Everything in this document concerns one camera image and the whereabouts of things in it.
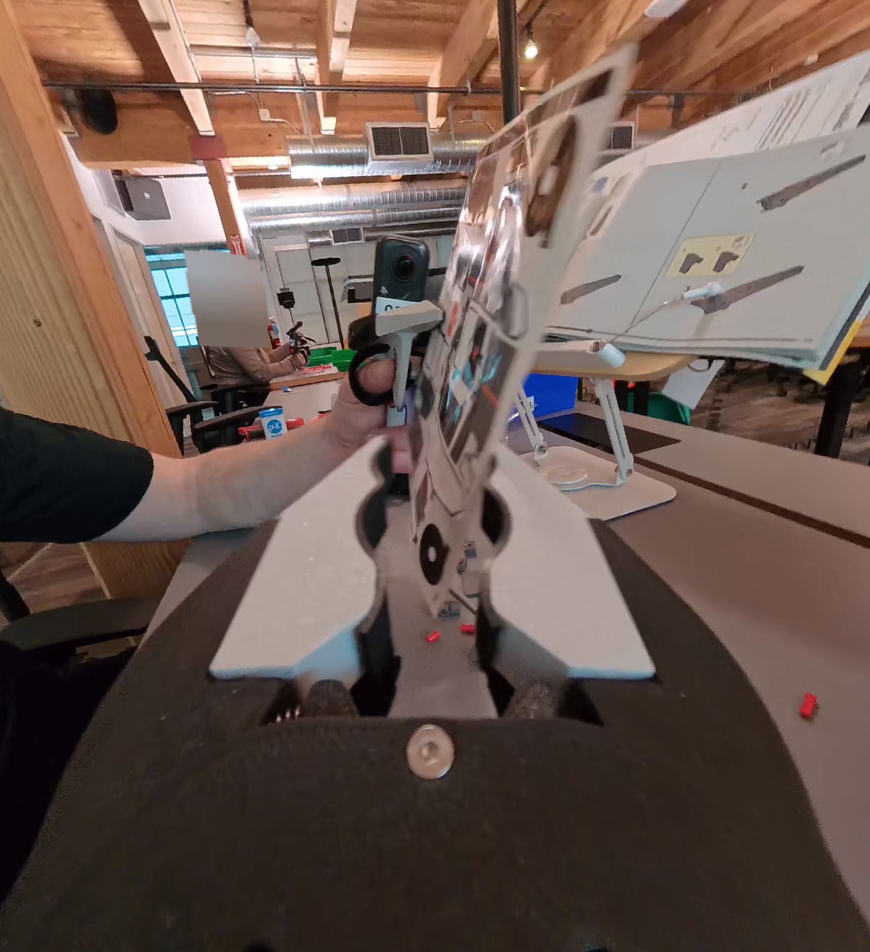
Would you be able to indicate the scattered red pins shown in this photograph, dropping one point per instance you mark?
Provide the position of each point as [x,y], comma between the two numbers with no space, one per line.
[433,636]

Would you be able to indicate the white paper sign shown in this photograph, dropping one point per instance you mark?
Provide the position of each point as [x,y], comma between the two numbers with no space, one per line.
[777,104]

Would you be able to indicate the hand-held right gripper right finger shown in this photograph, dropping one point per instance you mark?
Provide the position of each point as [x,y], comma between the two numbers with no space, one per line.
[569,595]

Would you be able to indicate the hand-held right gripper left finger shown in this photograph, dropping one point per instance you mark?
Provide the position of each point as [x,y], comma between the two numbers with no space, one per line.
[301,595]

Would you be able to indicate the open instruction booklet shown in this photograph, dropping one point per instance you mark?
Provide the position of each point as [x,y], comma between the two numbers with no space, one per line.
[703,245]

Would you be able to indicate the sticker sheet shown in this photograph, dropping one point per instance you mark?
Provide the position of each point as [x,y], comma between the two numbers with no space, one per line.
[502,312]

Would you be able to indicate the blue plastic bin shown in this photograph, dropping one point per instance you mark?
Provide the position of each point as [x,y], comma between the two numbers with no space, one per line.
[550,394]

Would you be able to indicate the cream book stand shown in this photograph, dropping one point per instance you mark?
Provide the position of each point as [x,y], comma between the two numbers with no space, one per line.
[613,483]

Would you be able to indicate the green plastic bin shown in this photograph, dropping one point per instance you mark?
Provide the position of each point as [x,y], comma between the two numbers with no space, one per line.
[669,409]
[331,357]

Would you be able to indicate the silver air duct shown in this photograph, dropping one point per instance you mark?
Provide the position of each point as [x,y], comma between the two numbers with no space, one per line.
[375,201]

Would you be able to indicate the black floor lamp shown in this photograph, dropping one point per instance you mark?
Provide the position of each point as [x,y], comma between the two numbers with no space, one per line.
[327,262]

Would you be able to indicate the person's left hand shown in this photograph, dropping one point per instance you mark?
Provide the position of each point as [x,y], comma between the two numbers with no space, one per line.
[360,431]

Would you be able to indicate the blue white cup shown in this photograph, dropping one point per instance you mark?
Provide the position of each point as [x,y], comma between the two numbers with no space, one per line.
[272,424]

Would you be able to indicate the black office chair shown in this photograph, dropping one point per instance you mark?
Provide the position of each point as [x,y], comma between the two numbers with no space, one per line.
[212,424]

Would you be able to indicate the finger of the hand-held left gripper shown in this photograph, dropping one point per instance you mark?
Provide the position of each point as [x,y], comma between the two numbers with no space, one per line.
[405,318]

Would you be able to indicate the black wall speaker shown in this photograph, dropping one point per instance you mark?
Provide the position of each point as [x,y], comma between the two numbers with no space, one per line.
[141,197]

